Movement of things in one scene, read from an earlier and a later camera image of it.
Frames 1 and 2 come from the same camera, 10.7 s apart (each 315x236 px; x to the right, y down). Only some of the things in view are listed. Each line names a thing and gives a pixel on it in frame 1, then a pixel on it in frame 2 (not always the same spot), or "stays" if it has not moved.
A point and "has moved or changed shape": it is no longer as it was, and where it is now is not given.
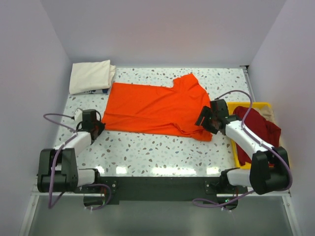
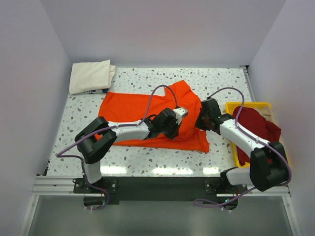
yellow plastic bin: (231, 105) stays
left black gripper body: (99, 126) -> (170, 130)
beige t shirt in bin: (267, 112) stays
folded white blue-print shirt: (102, 91) stays
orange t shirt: (139, 107) has moved or changed shape
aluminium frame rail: (248, 81) stays
